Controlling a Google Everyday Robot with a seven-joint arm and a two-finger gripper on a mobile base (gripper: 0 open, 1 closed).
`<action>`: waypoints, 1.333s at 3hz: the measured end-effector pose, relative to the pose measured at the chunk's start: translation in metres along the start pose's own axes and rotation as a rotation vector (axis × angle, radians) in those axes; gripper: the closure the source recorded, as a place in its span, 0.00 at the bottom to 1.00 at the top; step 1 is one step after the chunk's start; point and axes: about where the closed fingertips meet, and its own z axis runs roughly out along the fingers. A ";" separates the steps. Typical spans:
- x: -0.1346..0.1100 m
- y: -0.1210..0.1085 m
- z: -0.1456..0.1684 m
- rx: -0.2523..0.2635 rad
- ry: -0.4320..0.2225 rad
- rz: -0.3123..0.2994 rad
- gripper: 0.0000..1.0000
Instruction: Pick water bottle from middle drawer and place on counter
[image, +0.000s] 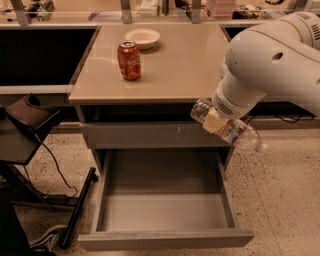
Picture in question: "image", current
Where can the closed grey upper drawer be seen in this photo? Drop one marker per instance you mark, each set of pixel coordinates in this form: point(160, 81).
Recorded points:
point(121, 135)

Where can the clear plastic water bottle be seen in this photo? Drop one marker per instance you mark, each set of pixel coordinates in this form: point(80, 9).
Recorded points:
point(236, 133)

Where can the white bowl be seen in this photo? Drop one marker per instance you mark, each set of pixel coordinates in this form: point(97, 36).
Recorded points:
point(144, 38)

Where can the grey drawer cabinet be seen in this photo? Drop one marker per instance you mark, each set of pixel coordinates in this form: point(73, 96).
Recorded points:
point(183, 66)

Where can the black device on stand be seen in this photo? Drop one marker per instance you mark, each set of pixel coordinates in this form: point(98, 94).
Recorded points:
point(31, 118)

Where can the orange soda can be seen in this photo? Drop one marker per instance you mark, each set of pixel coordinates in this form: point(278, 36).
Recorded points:
point(129, 60)

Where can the grey white sneaker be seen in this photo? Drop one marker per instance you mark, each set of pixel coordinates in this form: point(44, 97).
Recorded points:
point(50, 239)

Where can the black stand leg bar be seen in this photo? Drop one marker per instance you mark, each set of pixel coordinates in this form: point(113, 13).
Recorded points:
point(91, 177)

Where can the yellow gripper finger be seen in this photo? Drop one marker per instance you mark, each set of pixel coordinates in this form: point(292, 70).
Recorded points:
point(213, 121)

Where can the open grey lower drawer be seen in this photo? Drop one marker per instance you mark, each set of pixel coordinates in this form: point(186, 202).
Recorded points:
point(151, 199)

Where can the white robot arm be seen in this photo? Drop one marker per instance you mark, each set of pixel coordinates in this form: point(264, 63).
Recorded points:
point(280, 58)

